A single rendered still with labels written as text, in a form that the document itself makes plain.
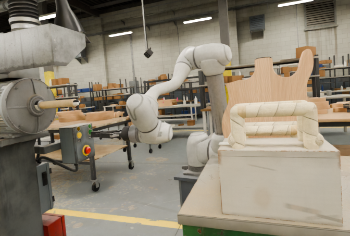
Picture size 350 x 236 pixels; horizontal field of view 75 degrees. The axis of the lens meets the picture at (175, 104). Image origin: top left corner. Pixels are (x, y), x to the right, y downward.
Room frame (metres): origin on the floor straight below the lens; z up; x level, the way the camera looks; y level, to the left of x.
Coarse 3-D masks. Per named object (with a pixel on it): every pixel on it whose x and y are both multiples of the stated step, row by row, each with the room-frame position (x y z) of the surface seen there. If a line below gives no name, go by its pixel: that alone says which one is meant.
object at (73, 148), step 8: (64, 128) 1.23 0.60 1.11; (72, 128) 1.21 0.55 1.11; (80, 128) 1.26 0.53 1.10; (88, 128) 1.31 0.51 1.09; (64, 136) 1.23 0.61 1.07; (72, 136) 1.21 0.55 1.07; (88, 136) 1.31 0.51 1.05; (64, 144) 1.23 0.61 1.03; (72, 144) 1.21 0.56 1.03; (80, 144) 1.24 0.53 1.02; (88, 144) 1.30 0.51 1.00; (64, 152) 1.23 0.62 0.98; (72, 152) 1.21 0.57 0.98; (80, 152) 1.24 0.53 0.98; (40, 160) 1.24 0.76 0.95; (48, 160) 1.25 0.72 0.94; (64, 160) 1.23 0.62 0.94; (72, 160) 1.21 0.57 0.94; (80, 160) 1.23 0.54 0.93
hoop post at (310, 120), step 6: (306, 114) 0.53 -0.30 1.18; (312, 114) 0.52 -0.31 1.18; (306, 120) 0.53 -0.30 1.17; (312, 120) 0.52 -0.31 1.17; (306, 126) 0.53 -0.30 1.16; (312, 126) 0.52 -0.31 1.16; (306, 132) 0.53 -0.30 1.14; (312, 132) 0.52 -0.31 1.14; (306, 138) 0.53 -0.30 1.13; (312, 138) 0.52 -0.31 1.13; (306, 144) 0.53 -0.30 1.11; (312, 144) 0.52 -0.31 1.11
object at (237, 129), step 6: (234, 114) 0.58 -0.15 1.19; (234, 120) 0.58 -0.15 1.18; (240, 120) 0.58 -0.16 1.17; (234, 126) 0.58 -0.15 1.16; (240, 126) 0.58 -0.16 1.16; (234, 132) 0.58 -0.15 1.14; (240, 132) 0.58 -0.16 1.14; (234, 138) 0.58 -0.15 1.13; (240, 138) 0.58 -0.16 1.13; (234, 144) 0.58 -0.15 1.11; (240, 144) 0.58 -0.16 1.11
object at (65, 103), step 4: (60, 100) 0.98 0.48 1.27; (64, 100) 0.97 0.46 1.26; (68, 100) 0.96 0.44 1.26; (72, 100) 0.95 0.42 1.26; (40, 104) 1.00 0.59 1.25; (44, 104) 0.99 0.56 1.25; (48, 104) 0.99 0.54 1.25; (52, 104) 0.98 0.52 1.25; (56, 104) 0.97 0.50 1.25; (60, 104) 0.97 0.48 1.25; (64, 104) 0.96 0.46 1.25; (68, 104) 0.95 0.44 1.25; (72, 104) 0.95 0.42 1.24; (44, 108) 1.01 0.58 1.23
